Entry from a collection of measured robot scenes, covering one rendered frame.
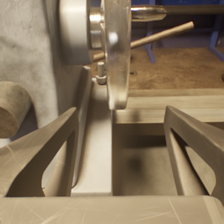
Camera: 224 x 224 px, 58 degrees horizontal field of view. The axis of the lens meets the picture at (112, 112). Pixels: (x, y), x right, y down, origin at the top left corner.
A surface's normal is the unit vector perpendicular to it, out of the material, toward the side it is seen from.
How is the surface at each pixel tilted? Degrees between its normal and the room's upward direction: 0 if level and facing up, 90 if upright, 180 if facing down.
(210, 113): 48
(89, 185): 0
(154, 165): 6
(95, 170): 0
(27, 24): 82
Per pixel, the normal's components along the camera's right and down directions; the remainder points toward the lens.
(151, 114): -0.01, -0.09
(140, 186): -0.14, -0.81
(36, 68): 0.00, 0.38
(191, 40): 0.00, 0.60
